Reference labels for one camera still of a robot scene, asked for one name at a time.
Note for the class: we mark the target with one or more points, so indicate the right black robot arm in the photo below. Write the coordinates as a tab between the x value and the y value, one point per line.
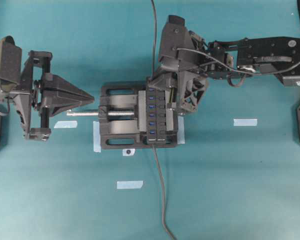
235	61

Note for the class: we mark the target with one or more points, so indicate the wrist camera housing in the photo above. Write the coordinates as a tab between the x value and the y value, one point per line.
10	66
173	36

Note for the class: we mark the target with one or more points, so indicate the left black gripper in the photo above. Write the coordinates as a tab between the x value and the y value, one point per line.
26	97

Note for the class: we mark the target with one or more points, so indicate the silver threaded vise screw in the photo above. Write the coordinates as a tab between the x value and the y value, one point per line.
112	113

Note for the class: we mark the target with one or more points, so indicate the white sticker with black dot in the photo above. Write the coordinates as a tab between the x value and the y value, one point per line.
128	152

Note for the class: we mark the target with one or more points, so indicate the left wrist camera housing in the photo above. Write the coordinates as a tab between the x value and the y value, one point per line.
10	66

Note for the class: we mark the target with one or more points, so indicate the right wrist camera housing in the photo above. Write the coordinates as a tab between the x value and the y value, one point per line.
173	36

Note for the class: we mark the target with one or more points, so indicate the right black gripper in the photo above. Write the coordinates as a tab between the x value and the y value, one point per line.
185	87

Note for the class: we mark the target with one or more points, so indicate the blue tape under vise left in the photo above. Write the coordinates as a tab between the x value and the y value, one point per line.
96	137

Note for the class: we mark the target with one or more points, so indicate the blue tape strip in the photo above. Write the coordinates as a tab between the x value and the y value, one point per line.
68	124
245	122
129	185

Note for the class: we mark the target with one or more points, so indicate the blue tape strip bottom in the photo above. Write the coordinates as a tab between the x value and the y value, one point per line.
129	185

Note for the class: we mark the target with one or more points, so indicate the blue tape strip right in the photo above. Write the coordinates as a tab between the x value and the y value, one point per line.
245	122

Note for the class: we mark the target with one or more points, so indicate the black multi-port USB hub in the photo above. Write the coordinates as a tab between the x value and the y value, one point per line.
155	116

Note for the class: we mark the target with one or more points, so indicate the black 3D-printed vise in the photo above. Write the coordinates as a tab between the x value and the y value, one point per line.
130	132

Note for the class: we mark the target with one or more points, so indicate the blue tape strip left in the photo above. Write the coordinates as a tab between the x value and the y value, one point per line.
68	124

